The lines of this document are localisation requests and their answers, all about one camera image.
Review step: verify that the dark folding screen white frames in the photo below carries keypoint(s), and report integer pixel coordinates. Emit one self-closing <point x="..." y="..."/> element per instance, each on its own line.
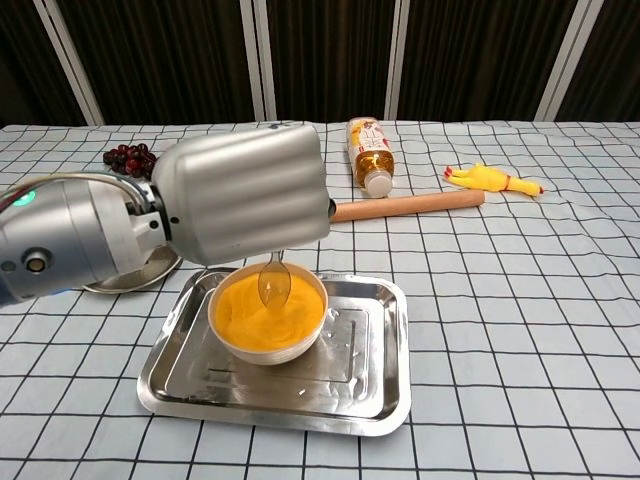
<point x="325" y="55"/>

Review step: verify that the cream round bowl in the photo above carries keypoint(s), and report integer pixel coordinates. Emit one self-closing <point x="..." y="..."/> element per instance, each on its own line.
<point x="270" y="356"/>

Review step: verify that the white black checked tablecloth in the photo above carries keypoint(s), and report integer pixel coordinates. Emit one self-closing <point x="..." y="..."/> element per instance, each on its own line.
<point x="500" y="325"/>

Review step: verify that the clear plastic spoon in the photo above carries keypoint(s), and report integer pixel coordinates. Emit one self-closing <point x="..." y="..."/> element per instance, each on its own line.
<point x="275" y="287"/>

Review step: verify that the rectangular steel tray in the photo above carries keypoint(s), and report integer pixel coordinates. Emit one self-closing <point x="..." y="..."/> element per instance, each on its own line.
<point x="360" y="380"/>

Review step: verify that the wooden rolling pin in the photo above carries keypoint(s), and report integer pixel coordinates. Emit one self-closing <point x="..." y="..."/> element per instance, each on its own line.
<point x="410" y="204"/>

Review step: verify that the yellow rubber chicken toy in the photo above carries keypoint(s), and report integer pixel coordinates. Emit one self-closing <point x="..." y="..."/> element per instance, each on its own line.
<point x="482" y="177"/>

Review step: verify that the dark red grape bunch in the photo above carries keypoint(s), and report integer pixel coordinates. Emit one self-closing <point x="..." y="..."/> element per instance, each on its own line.
<point x="127" y="157"/>

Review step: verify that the round steel plate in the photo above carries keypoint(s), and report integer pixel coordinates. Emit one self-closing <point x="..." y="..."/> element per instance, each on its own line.
<point x="145" y="280"/>

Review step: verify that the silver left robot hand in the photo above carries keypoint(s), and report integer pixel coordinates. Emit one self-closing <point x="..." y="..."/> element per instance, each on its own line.
<point x="245" y="195"/>

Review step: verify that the amber tea bottle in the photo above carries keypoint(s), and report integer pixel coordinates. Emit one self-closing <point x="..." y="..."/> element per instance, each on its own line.
<point x="371" y="160"/>

